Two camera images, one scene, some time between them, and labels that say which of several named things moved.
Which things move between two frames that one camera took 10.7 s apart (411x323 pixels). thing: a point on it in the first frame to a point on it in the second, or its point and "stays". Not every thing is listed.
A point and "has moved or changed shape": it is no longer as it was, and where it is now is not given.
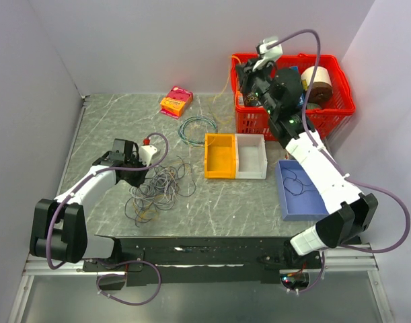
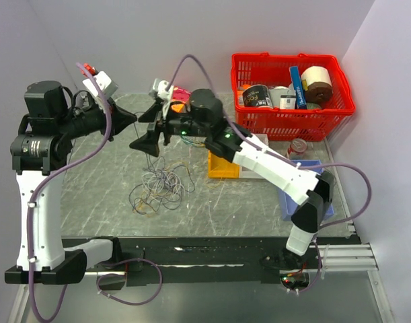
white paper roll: x=322 y=84 stays
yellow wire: x=149 y=207 to x=143 y=206
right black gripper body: x=259 y=81 to x=173 y=123
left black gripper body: x=134 y=177 to x=85 y=120
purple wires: x=158 y=190 has moved or changed shape
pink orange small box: x=176 y=102 stays
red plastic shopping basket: x=253 y=122 stays
